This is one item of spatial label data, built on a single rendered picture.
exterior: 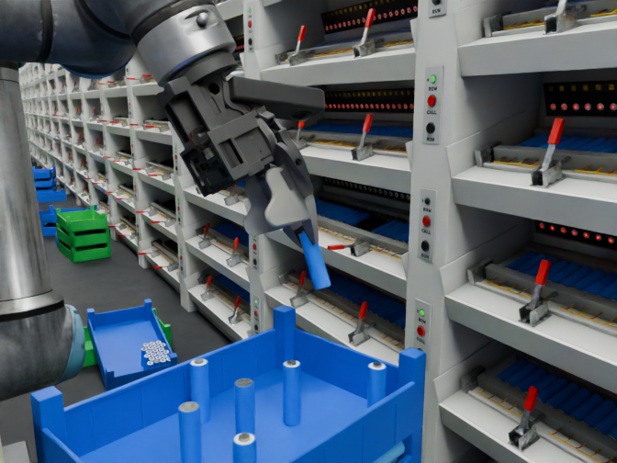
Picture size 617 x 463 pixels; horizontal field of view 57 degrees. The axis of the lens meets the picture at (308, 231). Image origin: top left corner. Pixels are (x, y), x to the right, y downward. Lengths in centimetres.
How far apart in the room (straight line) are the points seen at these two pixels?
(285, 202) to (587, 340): 46
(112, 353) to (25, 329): 73
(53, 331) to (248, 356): 59
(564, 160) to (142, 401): 62
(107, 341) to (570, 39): 156
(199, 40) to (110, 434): 38
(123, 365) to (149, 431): 123
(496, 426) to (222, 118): 66
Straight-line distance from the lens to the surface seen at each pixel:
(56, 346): 119
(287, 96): 61
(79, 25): 67
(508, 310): 91
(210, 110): 57
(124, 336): 193
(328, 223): 133
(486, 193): 89
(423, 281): 100
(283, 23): 155
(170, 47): 57
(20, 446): 148
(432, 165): 96
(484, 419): 101
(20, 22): 66
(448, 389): 105
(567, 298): 90
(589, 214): 78
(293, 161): 57
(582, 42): 79
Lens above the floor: 80
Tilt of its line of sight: 13 degrees down
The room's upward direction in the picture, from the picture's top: straight up
